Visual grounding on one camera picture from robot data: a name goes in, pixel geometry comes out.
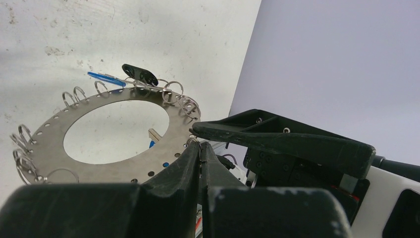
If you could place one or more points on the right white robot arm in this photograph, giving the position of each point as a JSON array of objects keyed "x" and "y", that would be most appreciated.
[{"x": 380, "y": 197}]

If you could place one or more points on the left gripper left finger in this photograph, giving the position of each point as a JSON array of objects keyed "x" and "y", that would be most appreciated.
[{"x": 162, "y": 207}]

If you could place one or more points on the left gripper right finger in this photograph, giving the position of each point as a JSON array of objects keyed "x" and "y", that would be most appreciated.
[{"x": 233, "y": 210}]

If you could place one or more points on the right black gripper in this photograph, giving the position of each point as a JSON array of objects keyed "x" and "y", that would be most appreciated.
[{"x": 286, "y": 153}]

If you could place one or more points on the black head key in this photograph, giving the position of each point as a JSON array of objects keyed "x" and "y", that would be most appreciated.
[{"x": 140, "y": 74}]

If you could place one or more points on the blue head key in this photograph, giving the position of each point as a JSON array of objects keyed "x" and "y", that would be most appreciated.
[{"x": 107, "y": 78}]

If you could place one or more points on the metal perforated ring disc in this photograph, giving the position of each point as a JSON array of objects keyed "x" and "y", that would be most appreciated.
[{"x": 120, "y": 135}]

